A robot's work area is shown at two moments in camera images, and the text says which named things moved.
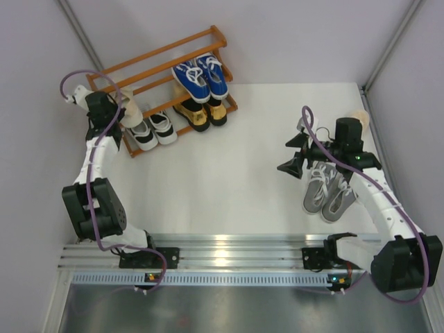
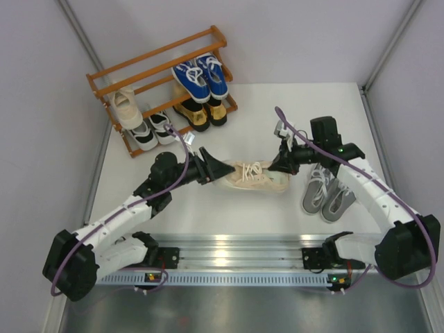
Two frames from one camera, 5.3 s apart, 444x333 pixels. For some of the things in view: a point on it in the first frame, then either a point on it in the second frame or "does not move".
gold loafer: [194, 113] does not move
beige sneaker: [363, 116] -> [252, 174]
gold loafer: [217, 112] does not move
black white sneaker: [143, 137] does not move
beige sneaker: [133, 116] does not move
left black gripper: [121, 114] -> [209, 168]
